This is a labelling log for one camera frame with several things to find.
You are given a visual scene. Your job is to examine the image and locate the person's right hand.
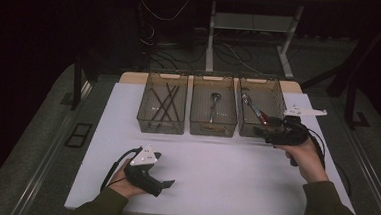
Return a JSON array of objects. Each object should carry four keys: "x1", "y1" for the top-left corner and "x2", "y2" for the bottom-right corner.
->
[{"x1": 272, "y1": 136, "x2": 332, "y2": 185}]

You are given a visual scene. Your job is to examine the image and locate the white floor cable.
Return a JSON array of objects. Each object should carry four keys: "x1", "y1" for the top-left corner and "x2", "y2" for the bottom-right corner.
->
[{"x1": 220, "y1": 41, "x2": 267, "y2": 75}]

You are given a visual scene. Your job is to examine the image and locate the dark metal spoon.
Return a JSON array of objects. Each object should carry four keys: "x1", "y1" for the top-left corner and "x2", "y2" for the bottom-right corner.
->
[{"x1": 208, "y1": 92, "x2": 222, "y2": 125}]

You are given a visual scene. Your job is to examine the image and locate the black metal stand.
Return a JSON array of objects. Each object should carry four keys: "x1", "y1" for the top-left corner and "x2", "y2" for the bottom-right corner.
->
[{"x1": 299, "y1": 8, "x2": 381, "y2": 131}]

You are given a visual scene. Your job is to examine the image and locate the smoky clear plastic bin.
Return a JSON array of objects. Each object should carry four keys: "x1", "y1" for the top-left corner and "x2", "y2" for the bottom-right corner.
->
[
  {"x1": 235, "y1": 72, "x2": 296, "y2": 142},
  {"x1": 135, "y1": 67, "x2": 190, "y2": 136},
  {"x1": 188, "y1": 71, "x2": 241, "y2": 138}
]

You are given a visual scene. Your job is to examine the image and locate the wooden table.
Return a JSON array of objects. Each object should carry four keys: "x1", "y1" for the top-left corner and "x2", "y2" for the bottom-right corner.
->
[{"x1": 118, "y1": 70, "x2": 304, "y2": 95}]

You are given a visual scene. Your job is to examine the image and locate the wooden handled fork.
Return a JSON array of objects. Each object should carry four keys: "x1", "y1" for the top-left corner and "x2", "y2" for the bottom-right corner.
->
[{"x1": 240, "y1": 93, "x2": 273, "y2": 126}]

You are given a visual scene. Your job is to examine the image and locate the white hanging cable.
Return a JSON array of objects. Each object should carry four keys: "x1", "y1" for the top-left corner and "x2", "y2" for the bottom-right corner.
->
[{"x1": 137, "y1": 0, "x2": 190, "y2": 23}]

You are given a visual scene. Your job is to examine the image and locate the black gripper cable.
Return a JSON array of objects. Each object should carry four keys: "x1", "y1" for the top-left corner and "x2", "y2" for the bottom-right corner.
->
[
  {"x1": 302, "y1": 126, "x2": 330, "y2": 171},
  {"x1": 100, "y1": 143, "x2": 143, "y2": 195}
]

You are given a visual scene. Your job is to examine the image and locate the grey metal desk frame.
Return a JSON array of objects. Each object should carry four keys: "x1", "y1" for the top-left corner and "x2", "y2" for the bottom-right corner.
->
[{"x1": 204, "y1": 0, "x2": 306, "y2": 80}]

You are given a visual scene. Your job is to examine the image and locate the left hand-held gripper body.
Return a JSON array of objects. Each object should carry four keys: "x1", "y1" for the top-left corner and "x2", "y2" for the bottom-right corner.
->
[{"x1": 122, "y1": 142, "x2": 168, "y2": 198}]

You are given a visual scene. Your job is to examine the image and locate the person's left hand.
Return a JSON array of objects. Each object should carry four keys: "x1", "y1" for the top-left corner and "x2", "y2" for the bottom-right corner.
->
[{"x1": 107, "y1": 158, "x2": 149, "y2": 201}]

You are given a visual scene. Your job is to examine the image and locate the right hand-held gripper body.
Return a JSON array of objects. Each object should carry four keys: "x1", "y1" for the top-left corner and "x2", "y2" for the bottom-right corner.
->
[{"x1": 264, "y1": 103, "x2": 329, "y2": 150}]

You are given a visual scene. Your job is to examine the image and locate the black floor cable bundle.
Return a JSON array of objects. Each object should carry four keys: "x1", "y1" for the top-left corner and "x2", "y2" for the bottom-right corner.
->
[{"x1": 146, "y1": 38, "x2": 208, "y2": 73}]

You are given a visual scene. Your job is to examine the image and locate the brown chopstick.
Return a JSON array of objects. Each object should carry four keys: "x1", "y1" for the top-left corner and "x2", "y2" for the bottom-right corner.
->
[
  {"x1": 147, "y1": 86, "x2": 177, "y2": 124},
  {"x1": 164, "y1": 82, "x2": 184, "y2": 123}
]

